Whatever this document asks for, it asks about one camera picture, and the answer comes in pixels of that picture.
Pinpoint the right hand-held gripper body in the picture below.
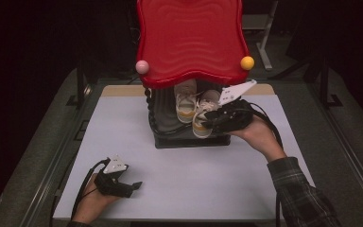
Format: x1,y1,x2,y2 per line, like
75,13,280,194
212,79,258,133

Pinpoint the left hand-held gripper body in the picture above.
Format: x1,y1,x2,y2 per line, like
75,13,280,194
94,153,135,199

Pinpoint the cream white sneaker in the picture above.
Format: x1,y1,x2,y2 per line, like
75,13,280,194
191,89,223,140
173,79,199,124

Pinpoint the red-topped black shoe rack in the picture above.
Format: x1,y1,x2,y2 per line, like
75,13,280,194
135,0,255,149

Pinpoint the person's right hand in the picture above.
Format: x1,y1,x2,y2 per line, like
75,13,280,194
229,113,287,163

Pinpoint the person's left hand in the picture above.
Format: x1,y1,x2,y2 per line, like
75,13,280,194
71,174,121,224

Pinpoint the yellow rack knob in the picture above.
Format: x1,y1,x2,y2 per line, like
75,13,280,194
240,56,255,71

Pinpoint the pink rack knob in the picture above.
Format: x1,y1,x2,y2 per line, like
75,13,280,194
135,60,150,75

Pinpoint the grey metal stand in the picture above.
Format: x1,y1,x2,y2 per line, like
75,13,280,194
241,0,280,72

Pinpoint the dark metal stand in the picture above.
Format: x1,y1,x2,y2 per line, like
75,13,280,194
318,58,345,110
65,61,93,110

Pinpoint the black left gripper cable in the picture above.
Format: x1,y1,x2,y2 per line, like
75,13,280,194
70,158,112,221

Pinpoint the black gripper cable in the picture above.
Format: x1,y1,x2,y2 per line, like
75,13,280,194
248,102,285,227
70,158,112,221

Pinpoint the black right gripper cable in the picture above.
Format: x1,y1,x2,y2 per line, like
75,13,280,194
248,102,285,227

